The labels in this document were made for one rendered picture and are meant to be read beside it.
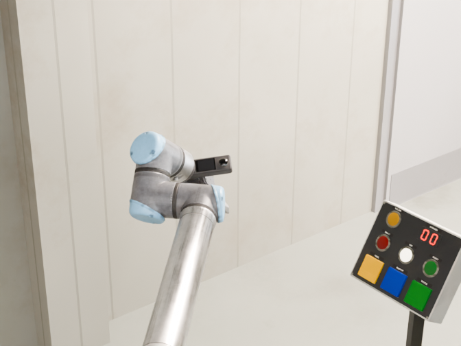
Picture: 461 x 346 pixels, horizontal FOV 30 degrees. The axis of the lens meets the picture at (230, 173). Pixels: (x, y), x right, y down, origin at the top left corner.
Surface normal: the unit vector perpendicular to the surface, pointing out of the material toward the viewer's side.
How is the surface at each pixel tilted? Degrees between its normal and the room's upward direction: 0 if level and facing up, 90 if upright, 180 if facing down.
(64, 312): 90
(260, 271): 0
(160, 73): 90
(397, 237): 60
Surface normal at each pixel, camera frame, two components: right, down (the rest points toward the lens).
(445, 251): -0.68, -0.22
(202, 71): 0.62, 0.34
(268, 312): 0.00, -0.90
